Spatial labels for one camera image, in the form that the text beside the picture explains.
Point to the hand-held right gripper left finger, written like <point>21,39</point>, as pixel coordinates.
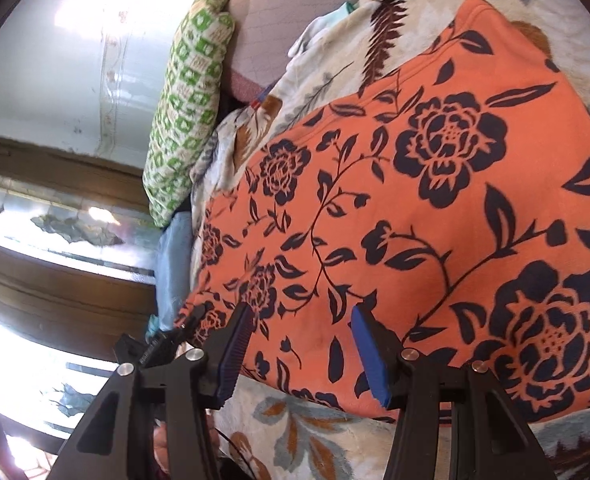
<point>232,355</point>

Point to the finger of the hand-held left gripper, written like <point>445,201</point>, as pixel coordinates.
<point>192,317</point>

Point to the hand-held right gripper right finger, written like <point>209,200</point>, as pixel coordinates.
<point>370,355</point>

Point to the orange floral garment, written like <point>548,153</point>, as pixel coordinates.
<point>425,210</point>

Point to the light blue cloth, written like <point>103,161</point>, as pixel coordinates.
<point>175,270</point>

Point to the leaf print blanket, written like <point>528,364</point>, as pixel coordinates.
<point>325,435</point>

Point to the wooden door with stained glass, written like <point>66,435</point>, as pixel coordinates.
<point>35,270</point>

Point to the green checkered pillow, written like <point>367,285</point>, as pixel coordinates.
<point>190,100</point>

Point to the pink mattress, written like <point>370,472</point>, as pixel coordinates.
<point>295,20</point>

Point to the white and teal small garment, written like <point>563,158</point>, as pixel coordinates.
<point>325,25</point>

